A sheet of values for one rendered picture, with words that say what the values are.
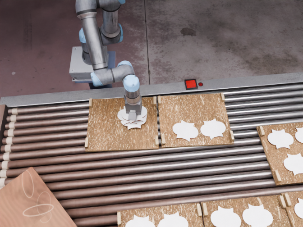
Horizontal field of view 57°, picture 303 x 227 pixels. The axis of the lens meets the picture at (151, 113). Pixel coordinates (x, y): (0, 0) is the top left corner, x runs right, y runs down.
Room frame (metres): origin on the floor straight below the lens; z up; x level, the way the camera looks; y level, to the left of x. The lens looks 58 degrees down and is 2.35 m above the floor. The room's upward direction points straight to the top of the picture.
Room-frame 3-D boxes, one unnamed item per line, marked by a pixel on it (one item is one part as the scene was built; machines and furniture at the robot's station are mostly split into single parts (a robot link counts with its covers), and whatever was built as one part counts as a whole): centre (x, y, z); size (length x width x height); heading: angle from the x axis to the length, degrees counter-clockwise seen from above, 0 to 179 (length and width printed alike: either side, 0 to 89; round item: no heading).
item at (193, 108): (0.83, -0.25, 0.93); 0.41 x 0.35 x 0.02; 94
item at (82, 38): (1.31, 0.38, 1.12); 0.13 x 0.12 x 0.14; 108
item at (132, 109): (0.82, 0.10, 1.08); 0.12 x 0.09 x 0.16; 175
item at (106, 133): (0.81, 0.17, 0.93); 0.41 x 0.35 x 0.02; 92
